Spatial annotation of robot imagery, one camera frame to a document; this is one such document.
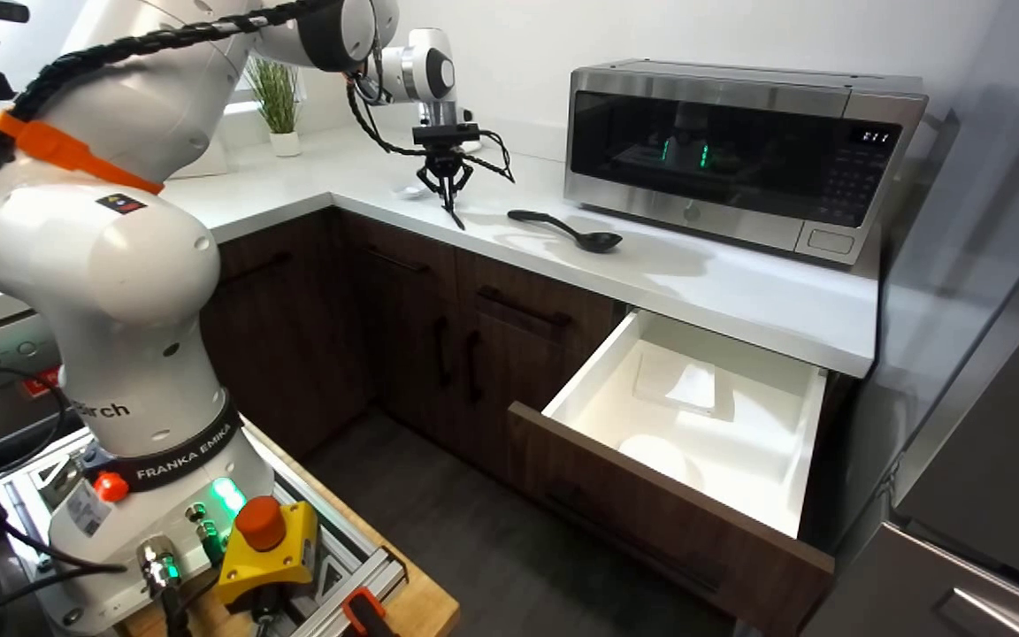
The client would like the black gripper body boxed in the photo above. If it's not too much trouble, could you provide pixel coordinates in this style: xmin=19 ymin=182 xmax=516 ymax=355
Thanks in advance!
xmin=413 ymin=125 xmax=477 ymax=173

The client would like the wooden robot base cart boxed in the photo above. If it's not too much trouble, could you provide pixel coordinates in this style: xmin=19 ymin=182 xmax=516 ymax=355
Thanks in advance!
xmin=0 ymin=412 xmax=464 ymax=637

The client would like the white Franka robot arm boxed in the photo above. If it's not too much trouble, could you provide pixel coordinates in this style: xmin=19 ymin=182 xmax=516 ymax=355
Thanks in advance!
xmin=0 ymin=0 xmax=458 ymax=633

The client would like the black serving spoon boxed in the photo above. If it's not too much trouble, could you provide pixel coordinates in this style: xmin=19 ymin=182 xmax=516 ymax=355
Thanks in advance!
xmin=506 ymin=210 xmax=623 ymax=256

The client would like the dark wood cabinet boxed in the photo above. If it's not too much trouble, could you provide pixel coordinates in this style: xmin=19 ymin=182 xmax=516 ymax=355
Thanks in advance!
xmin=201 ymin=210 xmax=623 ymax=482

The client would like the small potted green plant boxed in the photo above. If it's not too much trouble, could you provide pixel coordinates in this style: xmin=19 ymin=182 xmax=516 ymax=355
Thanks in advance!
xmin=248 ymin=55 xmax=302 ymax=156

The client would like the stainless steel microwave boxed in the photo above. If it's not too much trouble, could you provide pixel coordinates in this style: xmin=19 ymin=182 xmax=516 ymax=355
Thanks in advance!
xmin=564 ymin=59 xmax=929 ymax=268

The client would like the yellow emergency stop button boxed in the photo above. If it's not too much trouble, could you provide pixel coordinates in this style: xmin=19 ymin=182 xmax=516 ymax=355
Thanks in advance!
xmin=215 ymin=494 xmax=318 ymax=606

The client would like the stainless steel refrigerator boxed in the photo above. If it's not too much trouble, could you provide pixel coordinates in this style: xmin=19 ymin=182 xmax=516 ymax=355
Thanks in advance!
xmin=802 ymin=0 xmax=1019 ymax=637

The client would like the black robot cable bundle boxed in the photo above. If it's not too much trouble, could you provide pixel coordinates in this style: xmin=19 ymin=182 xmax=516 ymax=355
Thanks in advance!
xmin=0 ymin=0 xmax=335 ymax=223

